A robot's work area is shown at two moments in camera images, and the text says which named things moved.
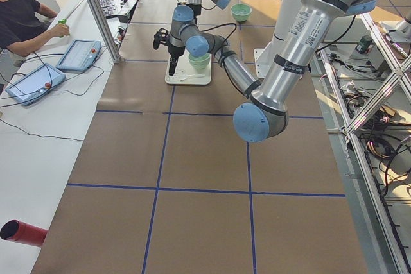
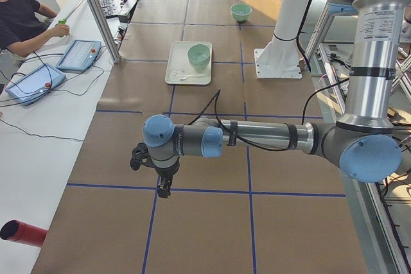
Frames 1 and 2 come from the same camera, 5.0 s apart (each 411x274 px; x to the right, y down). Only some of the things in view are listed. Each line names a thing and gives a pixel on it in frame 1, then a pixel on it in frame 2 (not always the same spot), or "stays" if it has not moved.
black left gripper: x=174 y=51 -> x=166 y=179
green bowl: x=200 y=62 stays
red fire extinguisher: x=17 y=231 stays
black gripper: x=161 y=36 -> x=140 y=156
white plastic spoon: x=192 y=76 stays
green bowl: x=241 y=12 stays
